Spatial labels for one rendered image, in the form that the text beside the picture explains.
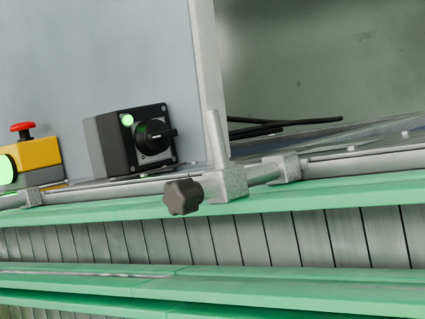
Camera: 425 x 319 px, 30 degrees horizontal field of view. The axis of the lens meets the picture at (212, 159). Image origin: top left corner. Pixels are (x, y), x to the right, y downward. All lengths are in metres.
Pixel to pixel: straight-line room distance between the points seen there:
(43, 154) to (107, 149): 0.26
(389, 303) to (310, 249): 0.17
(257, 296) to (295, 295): 0.04
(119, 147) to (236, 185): 0.35
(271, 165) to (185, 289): 0.13
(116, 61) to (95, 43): 0.05
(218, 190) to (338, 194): 0.11
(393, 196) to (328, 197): 0.05
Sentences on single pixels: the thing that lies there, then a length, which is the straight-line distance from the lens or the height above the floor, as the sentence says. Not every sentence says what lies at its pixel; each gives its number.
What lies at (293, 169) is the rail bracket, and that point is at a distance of 0.67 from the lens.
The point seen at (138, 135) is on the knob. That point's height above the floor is 0.82.
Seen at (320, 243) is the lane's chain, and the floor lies 0.88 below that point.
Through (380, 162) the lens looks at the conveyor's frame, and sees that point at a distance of 0.62.
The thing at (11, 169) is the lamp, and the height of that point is 0.83.
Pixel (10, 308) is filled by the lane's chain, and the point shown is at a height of 0.88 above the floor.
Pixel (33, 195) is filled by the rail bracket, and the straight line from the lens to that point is 1.04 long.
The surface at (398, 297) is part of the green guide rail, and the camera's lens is 0.55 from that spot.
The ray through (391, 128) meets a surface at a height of 0.52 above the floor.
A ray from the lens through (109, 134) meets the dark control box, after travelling 0.97.
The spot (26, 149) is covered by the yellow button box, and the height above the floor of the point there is 0.81.
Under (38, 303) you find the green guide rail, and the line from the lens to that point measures 0.93.
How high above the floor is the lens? 1.37
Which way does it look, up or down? 40 degrees down
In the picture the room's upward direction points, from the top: 104 degrees counter-clockwise
